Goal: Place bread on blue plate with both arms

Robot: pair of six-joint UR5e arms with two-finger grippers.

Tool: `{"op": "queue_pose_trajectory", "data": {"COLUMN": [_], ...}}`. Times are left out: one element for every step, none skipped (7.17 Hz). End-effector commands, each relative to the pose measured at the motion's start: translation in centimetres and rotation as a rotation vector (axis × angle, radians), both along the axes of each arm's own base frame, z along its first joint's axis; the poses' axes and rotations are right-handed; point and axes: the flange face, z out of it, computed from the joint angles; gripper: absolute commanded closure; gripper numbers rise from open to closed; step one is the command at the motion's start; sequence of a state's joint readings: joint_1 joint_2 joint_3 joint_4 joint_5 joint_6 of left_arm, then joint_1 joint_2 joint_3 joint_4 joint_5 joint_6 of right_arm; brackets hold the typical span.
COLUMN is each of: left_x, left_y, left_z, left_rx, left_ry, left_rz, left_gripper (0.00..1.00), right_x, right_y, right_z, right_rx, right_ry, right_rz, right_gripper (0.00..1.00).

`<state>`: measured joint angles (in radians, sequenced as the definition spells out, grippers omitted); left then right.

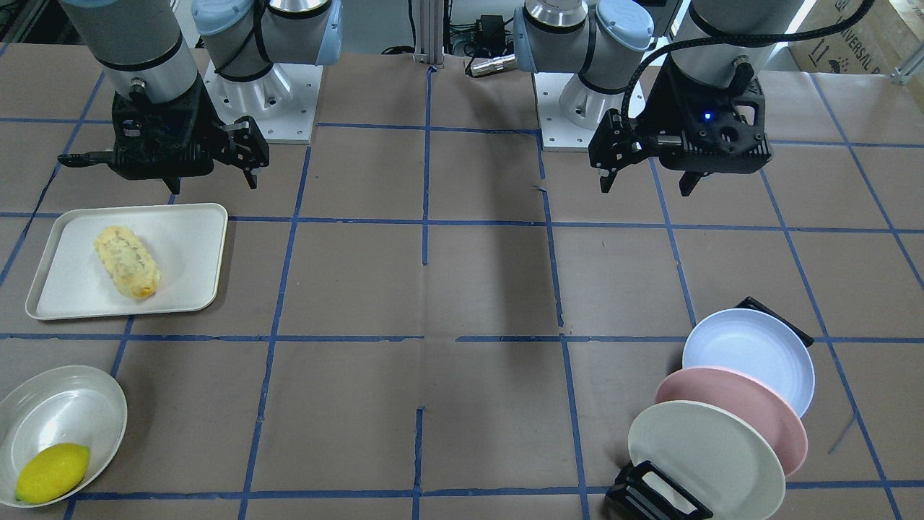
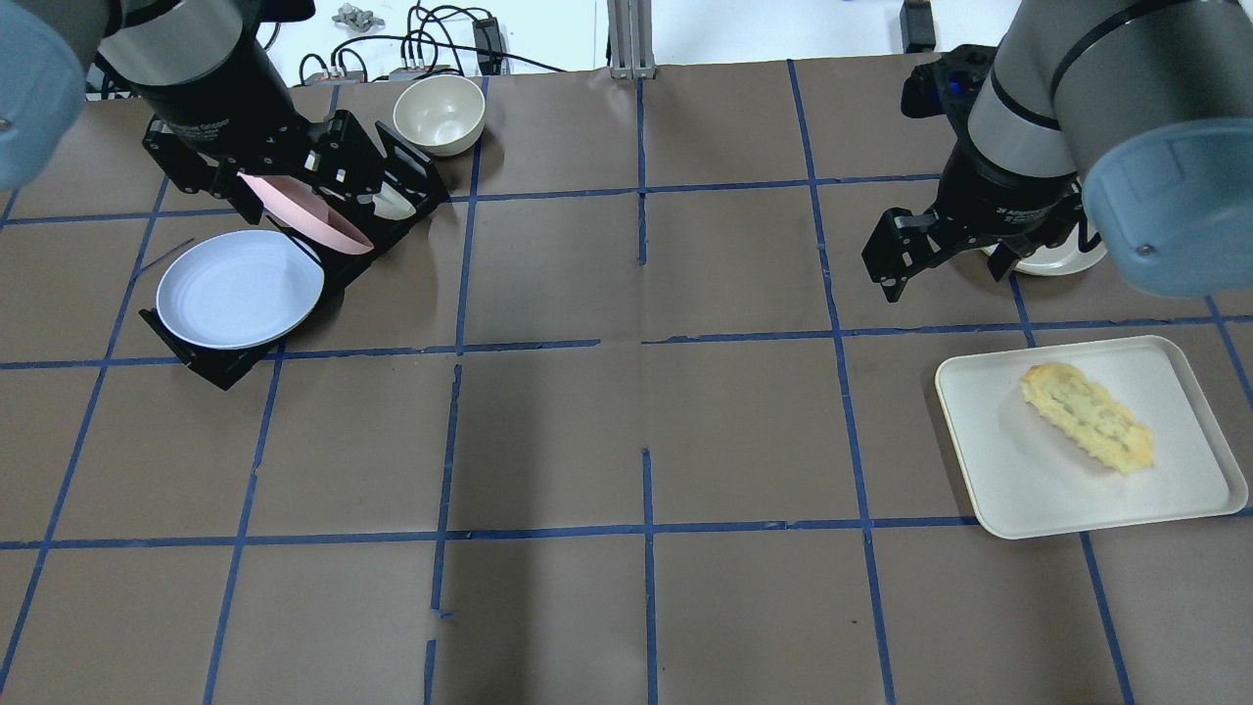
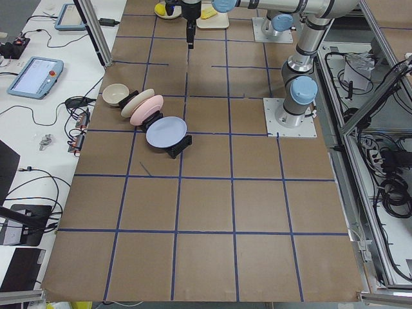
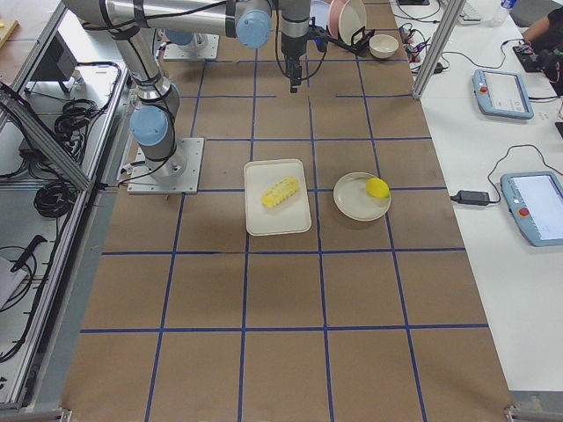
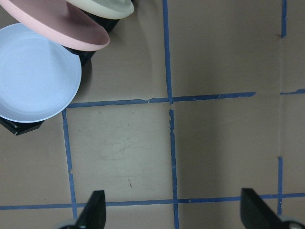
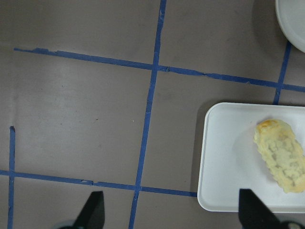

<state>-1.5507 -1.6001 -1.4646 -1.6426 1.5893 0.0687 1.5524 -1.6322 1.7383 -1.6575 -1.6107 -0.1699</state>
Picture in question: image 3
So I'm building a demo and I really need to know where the teach pendant far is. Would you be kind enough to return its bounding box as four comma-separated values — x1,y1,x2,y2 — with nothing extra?
55,3,86,31

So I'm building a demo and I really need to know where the black laptop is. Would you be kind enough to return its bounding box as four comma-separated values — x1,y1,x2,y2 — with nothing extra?
0,141,20,206

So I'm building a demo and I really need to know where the black dish rack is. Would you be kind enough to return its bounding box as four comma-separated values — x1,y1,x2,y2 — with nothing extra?
118,91,192,159

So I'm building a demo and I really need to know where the cream plate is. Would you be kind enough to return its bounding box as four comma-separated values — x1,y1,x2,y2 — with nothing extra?
121,89,155,118

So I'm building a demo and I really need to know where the cream bowl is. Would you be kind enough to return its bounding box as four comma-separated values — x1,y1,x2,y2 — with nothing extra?
102,84,129,107

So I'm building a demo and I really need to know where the teach pendant near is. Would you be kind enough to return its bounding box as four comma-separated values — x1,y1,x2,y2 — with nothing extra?
6,57,64,100

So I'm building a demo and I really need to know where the white box in cabinet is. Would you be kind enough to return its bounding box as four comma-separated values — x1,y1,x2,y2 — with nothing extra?
343,52,375,91

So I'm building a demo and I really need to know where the black device on desk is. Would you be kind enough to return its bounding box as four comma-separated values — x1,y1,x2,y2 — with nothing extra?
0,37,30,59

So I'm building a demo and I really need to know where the pink plate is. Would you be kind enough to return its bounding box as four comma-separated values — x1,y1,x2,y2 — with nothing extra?
129,95,164,126

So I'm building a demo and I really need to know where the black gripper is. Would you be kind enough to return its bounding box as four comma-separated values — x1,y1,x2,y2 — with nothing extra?
181,0,201,50

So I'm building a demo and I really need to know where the brown paper table mat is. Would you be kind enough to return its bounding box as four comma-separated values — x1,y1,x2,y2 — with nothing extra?
42,1,362,302

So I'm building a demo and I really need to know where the cream square tray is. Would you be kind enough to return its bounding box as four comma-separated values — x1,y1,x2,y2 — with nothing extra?
196,6,229,29

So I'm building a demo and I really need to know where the aluminium frame post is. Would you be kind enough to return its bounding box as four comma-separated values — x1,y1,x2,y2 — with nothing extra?
73,0,113,68

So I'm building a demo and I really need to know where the blue plate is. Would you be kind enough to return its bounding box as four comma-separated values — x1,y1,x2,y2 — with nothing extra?
145,117,187,148

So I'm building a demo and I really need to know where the teach pendant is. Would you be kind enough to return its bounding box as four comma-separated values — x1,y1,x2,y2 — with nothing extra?
55,3,86,31
6,57,64,100

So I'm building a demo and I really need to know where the black power adapter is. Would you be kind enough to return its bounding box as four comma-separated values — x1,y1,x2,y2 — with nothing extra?
98,18,120,27

